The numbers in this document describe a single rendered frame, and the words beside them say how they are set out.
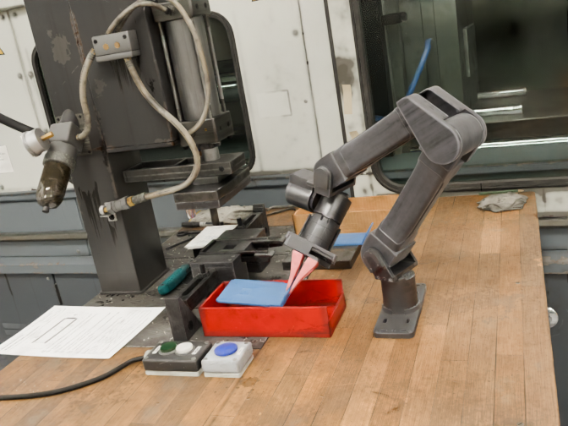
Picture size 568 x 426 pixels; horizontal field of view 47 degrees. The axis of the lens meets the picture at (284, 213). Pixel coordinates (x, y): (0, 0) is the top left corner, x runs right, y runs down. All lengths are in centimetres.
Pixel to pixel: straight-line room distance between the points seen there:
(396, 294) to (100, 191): 69
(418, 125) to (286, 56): 100
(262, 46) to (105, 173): 73
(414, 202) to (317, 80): 91
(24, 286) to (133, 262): 134
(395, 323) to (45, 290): 183
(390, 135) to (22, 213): 184
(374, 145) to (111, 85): 58
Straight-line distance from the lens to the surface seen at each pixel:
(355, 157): 114
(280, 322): 120
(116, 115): 143
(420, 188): 109
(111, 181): 148
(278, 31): 198
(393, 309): 121
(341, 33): 187
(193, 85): 136
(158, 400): 112
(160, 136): 139
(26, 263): 273
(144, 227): 157
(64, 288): 269
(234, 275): 138
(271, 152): 206
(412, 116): 104
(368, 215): 160
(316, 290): 128
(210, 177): 138
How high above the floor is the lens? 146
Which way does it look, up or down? 17 degrees down
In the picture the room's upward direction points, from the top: 10 degrees counter-clockwise
